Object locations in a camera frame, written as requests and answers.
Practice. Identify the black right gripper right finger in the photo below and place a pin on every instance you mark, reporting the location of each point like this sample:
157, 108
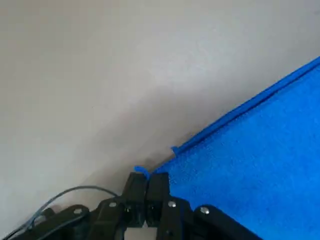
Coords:
158, 187

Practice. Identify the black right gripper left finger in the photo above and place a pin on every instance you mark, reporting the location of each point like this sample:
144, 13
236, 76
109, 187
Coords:
135, 187

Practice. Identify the blue microfibre towel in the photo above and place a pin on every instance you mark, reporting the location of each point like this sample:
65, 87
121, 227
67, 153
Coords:
250, 162

